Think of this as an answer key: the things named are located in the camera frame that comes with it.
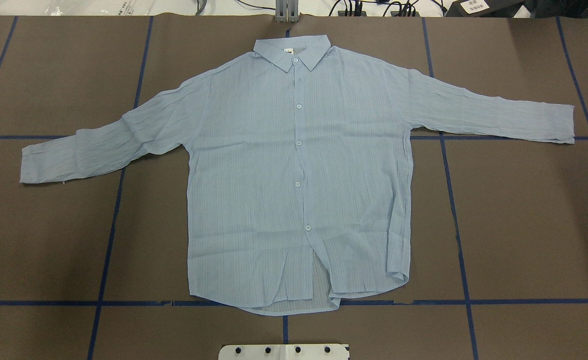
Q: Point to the light blue button-up shirt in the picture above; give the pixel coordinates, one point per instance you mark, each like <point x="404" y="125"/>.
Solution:
<point x="300" y="167"/>

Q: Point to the dark box with label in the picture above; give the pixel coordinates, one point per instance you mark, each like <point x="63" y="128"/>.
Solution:
<point x="484" y="8"/>

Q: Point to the clear plastic bag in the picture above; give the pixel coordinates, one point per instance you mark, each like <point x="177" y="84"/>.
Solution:
<point x="99" y="7"/>

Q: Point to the aluminium frame post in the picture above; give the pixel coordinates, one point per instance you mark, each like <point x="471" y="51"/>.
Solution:
<point x="287" y="11"/>

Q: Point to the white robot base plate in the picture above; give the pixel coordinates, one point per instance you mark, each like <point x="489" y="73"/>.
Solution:
<point x="314" y="351"/>

